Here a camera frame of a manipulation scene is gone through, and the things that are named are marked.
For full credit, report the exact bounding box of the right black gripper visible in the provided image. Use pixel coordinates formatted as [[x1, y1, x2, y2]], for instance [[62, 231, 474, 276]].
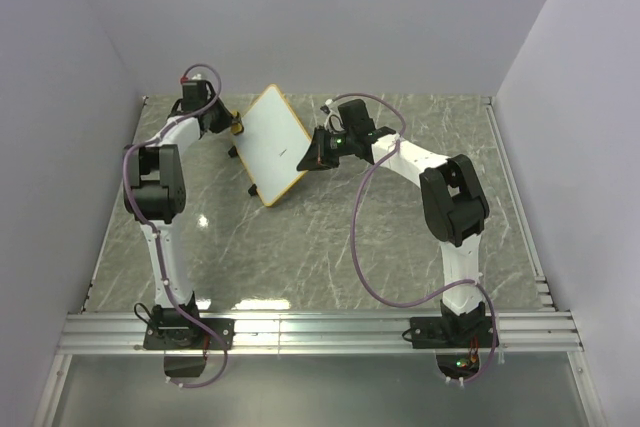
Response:
[[296, 128, 355, 175]]

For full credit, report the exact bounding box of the yellow-framed whiteboard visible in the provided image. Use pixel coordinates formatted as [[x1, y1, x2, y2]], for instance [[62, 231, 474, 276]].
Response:
[[233, 84, 311, 207]]

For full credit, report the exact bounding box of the yellow bone-shaped eraser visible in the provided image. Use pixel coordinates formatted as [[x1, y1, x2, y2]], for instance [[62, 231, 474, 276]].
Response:
[[230, 111, 244, 136]]

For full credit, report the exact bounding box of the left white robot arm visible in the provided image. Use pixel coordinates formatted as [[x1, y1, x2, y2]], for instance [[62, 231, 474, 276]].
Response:
[[123, 76, 240, 349]]

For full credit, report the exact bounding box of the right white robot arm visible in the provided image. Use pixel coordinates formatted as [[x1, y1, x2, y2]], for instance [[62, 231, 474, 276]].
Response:
[[297, 94, 494, 347]]

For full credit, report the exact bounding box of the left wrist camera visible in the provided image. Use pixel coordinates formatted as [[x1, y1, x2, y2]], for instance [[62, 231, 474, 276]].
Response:
[[180, 73, 206, 85]]

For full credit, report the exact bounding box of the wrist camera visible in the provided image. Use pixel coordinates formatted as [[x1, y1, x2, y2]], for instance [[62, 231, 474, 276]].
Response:
[[320, 99, 344, 133], [180, 73, 206, 85]]

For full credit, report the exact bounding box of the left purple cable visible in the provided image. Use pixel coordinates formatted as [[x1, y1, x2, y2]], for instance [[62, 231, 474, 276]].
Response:
[[122, 63, 229, 389]]

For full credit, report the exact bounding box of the purple cable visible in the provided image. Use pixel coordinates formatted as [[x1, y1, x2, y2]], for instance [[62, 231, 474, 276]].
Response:
[[122, 63, 229, 389], [322, 92, 501, 386]]

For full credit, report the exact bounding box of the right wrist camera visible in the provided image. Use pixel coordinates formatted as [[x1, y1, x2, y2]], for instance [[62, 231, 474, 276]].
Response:
[[320, 99, 344, 133]]

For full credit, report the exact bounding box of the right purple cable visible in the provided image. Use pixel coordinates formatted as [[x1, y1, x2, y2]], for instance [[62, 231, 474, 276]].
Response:
[[322, 92, 501, 386]]

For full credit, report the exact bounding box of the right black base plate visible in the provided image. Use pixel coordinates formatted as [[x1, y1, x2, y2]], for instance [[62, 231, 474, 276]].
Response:
[[402, 316, 494, 349]]

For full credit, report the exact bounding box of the aluminium mounting rail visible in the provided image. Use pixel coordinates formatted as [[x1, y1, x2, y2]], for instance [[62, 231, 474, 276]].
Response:
[[56, 310, 583, 356]]

